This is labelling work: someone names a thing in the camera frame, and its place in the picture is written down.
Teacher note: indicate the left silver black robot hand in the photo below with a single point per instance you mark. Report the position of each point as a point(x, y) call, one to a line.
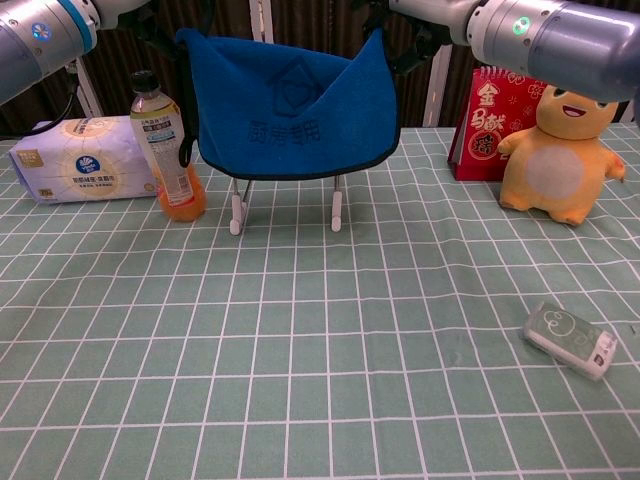
point(120, 10)

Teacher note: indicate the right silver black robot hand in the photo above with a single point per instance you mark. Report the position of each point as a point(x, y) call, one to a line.
point(435, 15)

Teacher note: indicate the blue kitchen towel black trim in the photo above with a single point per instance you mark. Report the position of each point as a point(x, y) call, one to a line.
point(290, 110)

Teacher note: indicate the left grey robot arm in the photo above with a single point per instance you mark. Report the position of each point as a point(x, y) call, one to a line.
point(35, 40)

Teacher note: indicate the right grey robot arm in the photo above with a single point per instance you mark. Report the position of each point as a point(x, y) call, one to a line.
point(565, 40)

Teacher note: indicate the green grid-patterned table mat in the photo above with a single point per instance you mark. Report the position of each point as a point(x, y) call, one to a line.
point(320, 325)

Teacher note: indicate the red desk calendar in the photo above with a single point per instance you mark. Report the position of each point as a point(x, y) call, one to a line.
point(480, 125)

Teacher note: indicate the dark folding screen white frames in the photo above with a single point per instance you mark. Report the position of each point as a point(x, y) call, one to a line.
point(310, 20)

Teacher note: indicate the white tissue paper pack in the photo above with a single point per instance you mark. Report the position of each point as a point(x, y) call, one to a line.
point(75, 160)

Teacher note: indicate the orange drink plastic bottle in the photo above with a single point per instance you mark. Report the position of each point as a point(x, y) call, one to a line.
point(172, 170)

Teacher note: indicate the yellow plush dinosaur toy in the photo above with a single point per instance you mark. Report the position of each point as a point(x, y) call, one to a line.
point(555, 175)

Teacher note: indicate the small green tissue packet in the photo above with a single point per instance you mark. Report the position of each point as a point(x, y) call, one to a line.
point(565, 335)

